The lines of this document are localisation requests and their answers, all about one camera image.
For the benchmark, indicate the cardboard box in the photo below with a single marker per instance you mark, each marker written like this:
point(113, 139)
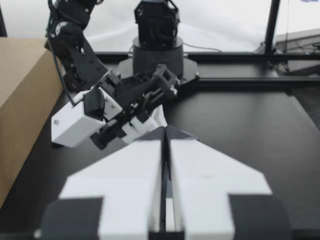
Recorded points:
point(22, 95)

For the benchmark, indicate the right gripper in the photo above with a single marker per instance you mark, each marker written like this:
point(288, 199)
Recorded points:
point(140, 87)

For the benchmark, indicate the black frame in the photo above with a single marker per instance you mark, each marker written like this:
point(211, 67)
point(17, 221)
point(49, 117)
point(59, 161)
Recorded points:
point(271, 30)

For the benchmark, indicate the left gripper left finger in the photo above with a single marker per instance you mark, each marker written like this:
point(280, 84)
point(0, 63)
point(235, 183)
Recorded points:
point(125, 180)

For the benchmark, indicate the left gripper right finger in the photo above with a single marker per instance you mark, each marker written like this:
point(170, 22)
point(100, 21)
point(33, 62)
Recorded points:
point(207, 180)

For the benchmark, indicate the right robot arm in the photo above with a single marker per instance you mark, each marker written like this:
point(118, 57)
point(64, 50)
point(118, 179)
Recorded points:
point(155, 32)

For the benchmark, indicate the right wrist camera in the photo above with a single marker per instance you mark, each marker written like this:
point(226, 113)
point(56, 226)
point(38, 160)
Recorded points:
point(75, 125)

